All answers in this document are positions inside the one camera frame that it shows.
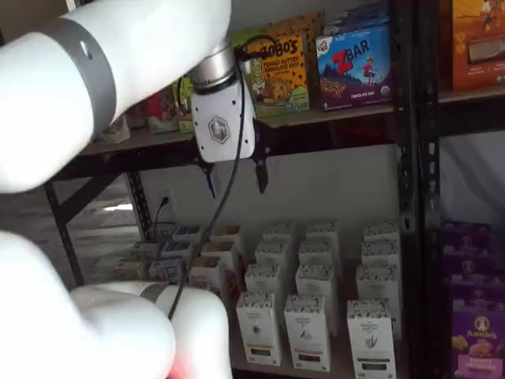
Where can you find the white tea box yellow strip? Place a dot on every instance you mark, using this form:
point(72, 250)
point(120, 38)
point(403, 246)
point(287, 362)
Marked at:
point(263, 278)
point(277, 231)
point(258, 331)
point(272, 252)

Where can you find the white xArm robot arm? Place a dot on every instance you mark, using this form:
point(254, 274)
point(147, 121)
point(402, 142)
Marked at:
point(138, 39)

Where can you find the red label granola bag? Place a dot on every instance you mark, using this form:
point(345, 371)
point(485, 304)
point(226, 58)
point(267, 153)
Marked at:
point(163, 110)

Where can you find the white tea box green strip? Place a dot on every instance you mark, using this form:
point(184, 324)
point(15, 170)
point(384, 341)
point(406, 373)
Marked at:
point(371, 343)
point(376, 282)
point(380, 231)
point(380, 252)

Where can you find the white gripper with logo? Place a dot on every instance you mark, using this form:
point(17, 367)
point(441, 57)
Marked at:
point(223, 130)

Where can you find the white wall power outlet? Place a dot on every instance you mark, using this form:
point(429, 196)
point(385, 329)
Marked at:
point(165, 197)

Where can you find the black metal neighbour shelf rack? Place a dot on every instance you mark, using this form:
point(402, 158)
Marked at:
point(430, 197)

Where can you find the Bobo's apple pie green box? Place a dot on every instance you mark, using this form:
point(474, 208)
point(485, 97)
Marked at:
point(240, 39)
point(185, 106)

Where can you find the Bobo's peanut butter bites box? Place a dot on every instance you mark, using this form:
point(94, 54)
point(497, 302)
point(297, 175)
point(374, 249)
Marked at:
point(282, 75)
point(307, 27)

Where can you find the blue flax plus oatmeal box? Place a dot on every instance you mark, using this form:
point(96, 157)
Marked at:
point(176, 249)
point(165, 270)

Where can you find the purple Annie's snack box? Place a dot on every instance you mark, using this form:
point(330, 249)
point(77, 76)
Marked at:
point(465, 235)
point(479, 343)
point(467, 258)
point(477, 286)

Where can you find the pale backdrop sheet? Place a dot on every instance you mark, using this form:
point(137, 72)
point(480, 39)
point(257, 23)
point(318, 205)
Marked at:
point(473, 177)

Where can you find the purely elizabeth yellow white box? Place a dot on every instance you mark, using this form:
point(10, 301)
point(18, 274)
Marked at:
point(215, 262)
point(219, 248)
point(205, 278)
point(227, 233)

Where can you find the orange snack box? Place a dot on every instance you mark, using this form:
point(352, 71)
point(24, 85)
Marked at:
point(479, 43)

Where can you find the white tea box pink strip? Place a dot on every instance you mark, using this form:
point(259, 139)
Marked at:
point(321, 230)
point(315, 278)
point(307, 335)
point(317, 250)

